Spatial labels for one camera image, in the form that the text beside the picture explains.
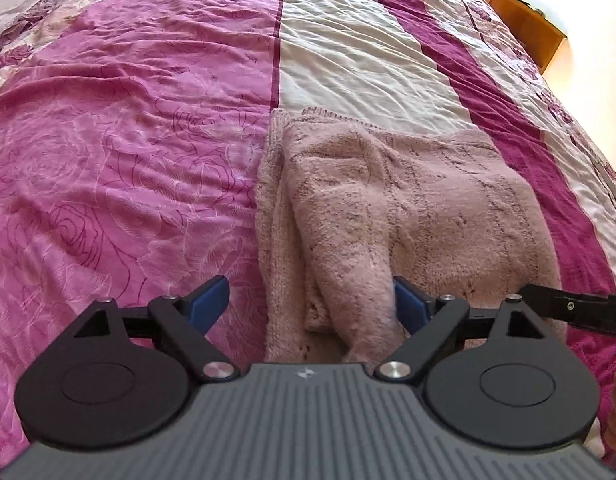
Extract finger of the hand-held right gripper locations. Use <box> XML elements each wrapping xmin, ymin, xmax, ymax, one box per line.
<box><xmin>518</xmin><ymin>283</ymin><xmax>616</xmax><ymax>337</ymax></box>

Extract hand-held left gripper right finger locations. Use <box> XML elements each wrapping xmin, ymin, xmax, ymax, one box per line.
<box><xmin>375</xmin><ymin>275</ymin><xmax>553</xmax><ymax>382</ymax></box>

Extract pink knit sweater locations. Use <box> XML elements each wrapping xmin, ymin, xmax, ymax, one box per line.
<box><xmin>255</xmin><ymin>106</ymin><xmax>563</xmax><ymax>367</ymax></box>

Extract crumpled floral duvet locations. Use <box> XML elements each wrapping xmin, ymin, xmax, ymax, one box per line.
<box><xmin>0</xmin><ymin>0</ymin><xmax>91</xmax><ymax>58</ymax></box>

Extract magenta and white bedspread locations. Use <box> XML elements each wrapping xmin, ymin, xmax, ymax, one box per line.
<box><xmin>0</xmin><ymin>0</ymin><xmax>616</xmax><ymax>466</ymax></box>

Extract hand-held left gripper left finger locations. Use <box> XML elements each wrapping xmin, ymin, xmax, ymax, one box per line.
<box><xmin>70</xmin><ymin>275</ymin><xmax>241</xmax><ymax>381</ymax></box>

